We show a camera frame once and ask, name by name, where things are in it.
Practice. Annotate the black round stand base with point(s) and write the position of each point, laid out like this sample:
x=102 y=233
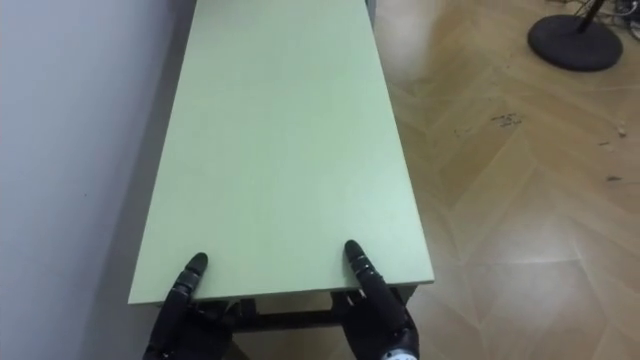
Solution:
x=575 y=40

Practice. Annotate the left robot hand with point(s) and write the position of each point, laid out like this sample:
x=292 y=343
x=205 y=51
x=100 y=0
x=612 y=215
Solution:
x=182 y=320

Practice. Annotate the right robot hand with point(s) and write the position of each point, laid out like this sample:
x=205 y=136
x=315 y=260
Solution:
x=380 y=315

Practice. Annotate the pale green desk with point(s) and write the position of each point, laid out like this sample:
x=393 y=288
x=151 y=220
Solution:
x=280 y=150

